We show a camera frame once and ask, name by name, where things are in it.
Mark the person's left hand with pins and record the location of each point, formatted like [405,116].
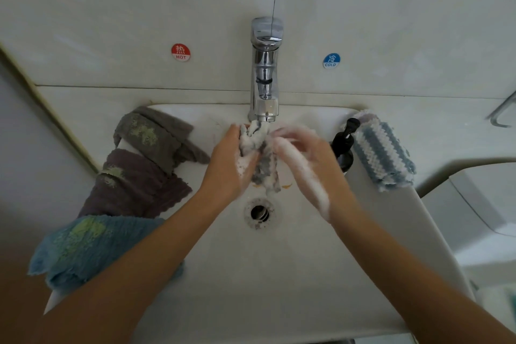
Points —
[226,170]

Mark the person's right hand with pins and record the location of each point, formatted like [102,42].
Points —
[314,166]

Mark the pink white striped cloth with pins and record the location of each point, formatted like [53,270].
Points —
[364,115]

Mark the brown cloth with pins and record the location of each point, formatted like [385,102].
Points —
[133,190]

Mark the white ceramic sink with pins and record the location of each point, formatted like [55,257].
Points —
[274,283]

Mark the blue stained cloth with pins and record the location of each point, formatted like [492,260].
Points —
[89,249]

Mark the person's left forearm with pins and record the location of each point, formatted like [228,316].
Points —
[121,283]

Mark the person's right forearm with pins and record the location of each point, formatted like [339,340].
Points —
[419,283]

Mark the metal sink drain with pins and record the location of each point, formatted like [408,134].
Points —
[259,213]

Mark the black pump soap bottle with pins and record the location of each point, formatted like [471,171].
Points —
[345,146]

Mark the blue round sticker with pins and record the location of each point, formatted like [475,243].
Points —
[331,60]

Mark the chrome faucet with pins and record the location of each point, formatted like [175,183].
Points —
[265,70]

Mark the red round sticker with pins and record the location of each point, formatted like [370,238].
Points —
[180,52]

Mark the gray patterned trousers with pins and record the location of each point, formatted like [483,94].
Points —
[322,340]

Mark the white toilet tank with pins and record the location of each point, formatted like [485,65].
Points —
[482,219]

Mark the metal wall shelf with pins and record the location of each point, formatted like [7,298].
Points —
[501,110]

